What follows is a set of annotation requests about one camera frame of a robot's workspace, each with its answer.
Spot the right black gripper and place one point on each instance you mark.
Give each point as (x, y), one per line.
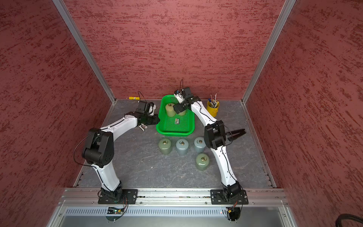
(180, 105)

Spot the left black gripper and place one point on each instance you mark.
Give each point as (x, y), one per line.
(155, 122)

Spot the beige canister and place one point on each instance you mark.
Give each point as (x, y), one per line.
(182, 113)
(169, 108)

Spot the green canister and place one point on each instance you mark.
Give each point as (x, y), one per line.
(202, 161)
(165, 146)

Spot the grey canister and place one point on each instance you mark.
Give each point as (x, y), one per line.
(182, 146)
(199, 144)

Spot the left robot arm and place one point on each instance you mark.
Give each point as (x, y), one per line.
(99, 152)

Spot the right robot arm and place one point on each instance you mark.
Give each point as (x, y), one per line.
(215, 138)

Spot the green plastic basket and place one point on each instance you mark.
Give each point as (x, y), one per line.
(167, 125)

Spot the pink white clip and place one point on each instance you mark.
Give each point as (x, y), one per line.
(143, 127)

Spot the yellow marker pen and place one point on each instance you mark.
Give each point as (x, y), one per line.
(134, 98)

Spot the pens in cup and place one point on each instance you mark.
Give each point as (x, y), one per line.
(212, 101)

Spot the yellow pen cup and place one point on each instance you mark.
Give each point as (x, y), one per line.
(213, 109)

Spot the black stapler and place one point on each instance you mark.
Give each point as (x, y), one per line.
(234, 135)

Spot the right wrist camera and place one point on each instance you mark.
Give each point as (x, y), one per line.
(183, 94)

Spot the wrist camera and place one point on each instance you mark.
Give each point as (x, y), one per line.
(183, 94)
(147, 108)

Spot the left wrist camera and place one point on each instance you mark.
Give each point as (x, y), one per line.
(147, 108)

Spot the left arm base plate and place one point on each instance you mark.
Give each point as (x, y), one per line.
(125, 196)

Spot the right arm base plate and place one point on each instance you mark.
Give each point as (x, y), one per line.
(221, 197)

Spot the aluminium front rail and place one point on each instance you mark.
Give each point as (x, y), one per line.
(176, 197)

